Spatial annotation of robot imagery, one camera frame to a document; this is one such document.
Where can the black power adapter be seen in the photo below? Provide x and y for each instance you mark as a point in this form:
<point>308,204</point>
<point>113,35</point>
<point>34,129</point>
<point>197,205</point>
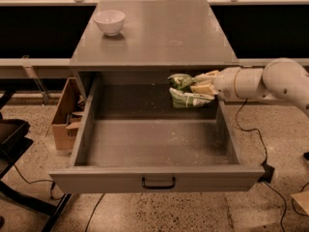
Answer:
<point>267,176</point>

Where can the grey metal rail bench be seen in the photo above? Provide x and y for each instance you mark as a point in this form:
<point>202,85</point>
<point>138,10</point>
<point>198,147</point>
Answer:
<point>45,35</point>

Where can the grey metal cabinet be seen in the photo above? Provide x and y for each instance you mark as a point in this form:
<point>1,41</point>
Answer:
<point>158,35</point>

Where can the open grey top drawer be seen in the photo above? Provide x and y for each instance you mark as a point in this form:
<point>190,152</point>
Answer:
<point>130,130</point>

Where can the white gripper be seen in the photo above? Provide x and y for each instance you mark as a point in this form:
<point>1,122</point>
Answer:
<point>225,85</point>

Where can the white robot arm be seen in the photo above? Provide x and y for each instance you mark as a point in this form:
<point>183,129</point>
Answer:
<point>281,81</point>

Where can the black drawer handle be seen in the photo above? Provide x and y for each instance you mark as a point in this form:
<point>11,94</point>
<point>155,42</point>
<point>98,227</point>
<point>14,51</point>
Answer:
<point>158,184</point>

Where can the green jalapeno chip bag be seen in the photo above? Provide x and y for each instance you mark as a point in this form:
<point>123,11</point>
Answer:
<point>182,96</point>

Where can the open cardboard box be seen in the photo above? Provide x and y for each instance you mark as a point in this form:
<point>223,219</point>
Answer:
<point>65,123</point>

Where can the white ceramic bowl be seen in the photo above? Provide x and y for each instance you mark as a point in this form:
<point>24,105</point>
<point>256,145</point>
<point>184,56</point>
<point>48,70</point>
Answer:
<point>110,22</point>

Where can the black cart frame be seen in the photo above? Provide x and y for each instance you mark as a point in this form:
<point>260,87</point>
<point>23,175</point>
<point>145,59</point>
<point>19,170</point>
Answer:
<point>30,174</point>

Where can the cardboard sheet corner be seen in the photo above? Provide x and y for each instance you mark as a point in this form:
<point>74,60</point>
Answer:
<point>300,203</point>

